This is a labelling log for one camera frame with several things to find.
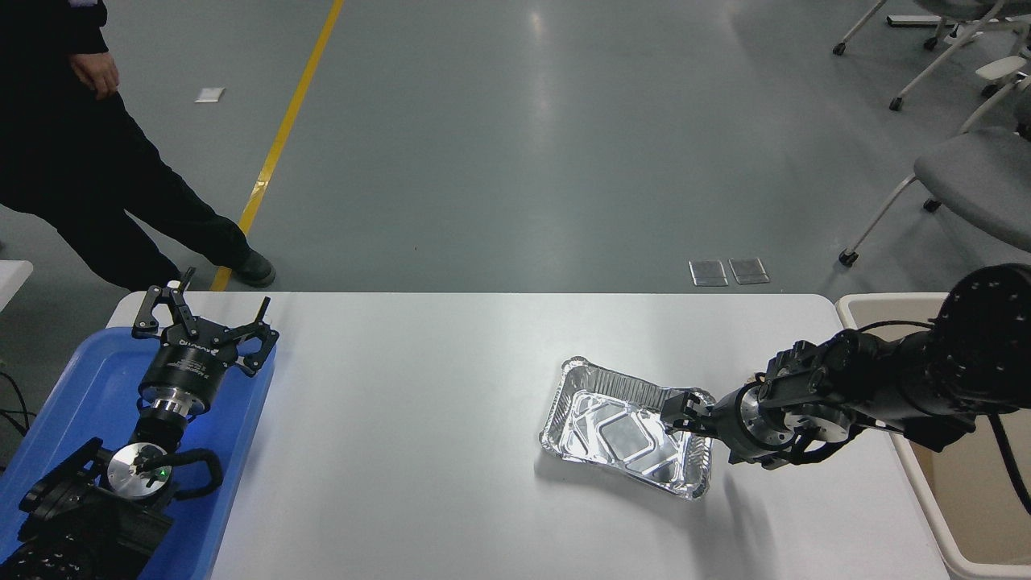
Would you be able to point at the person's hand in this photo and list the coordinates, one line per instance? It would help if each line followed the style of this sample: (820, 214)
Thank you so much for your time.
(97, 75)

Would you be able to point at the metal floor socket cover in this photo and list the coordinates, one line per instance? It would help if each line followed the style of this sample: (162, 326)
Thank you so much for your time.
(709, 272)
(749, 271)

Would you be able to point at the person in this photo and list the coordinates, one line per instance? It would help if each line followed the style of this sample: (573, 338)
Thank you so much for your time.
(48, 161)

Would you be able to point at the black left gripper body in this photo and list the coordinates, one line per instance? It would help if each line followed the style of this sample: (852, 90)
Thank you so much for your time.
(189, 362)

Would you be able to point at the small white side table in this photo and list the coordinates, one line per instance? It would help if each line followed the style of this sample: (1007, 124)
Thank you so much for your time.
(12, 278)

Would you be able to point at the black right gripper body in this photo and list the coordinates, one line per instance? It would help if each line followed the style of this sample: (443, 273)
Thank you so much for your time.
(733, 427)

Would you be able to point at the white frame office chair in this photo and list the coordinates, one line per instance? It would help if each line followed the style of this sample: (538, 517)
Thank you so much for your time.
(938, 66)

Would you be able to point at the blue plastic tray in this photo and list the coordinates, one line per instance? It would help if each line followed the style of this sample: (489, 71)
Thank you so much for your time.
(89, 379)

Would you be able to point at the grey seat office chair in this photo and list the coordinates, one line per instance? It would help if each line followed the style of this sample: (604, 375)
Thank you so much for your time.
(975, 177)

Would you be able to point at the silver foil tray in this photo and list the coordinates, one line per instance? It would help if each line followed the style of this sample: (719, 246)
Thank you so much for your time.
(604, 435)

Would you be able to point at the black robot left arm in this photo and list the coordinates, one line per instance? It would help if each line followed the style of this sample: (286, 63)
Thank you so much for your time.
(72, 515)

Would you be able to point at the large pale bin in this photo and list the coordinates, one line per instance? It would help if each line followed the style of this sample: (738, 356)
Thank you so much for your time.
(966, 507)

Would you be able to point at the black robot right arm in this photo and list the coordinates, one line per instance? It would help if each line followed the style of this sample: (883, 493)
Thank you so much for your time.
(966, 354)

